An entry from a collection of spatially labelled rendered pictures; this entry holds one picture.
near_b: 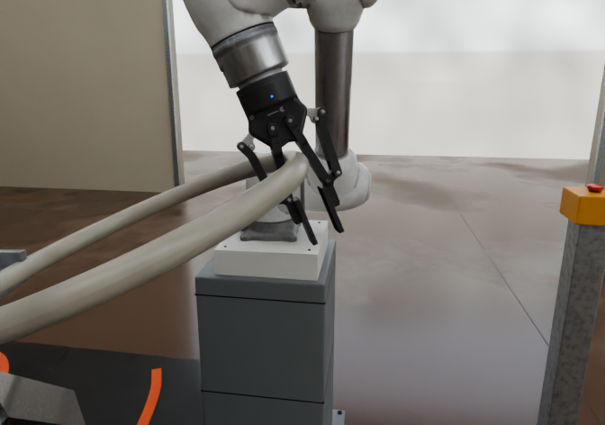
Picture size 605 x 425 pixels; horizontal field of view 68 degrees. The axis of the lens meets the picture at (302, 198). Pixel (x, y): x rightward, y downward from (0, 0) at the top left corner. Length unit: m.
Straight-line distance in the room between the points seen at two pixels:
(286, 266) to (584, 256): 0.82
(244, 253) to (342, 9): 0.72
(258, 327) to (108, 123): 5.06
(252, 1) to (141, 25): 5.42
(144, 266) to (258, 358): 1.12
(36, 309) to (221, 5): 0.38
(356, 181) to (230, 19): 0.89
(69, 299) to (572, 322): 1.35
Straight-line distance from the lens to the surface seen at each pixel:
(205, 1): 0.59
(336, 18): 1.14
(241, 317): 1.42
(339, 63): 1.20
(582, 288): 1.49
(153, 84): 5.91
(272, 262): 1.35
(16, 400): 1.17
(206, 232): 0.40
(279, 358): 1.47
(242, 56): 0.58
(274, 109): 0.61
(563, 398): 1.66
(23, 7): 6.83
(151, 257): 0.39
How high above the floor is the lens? 1.37
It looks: 14 degrees down
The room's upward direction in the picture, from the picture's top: straight up
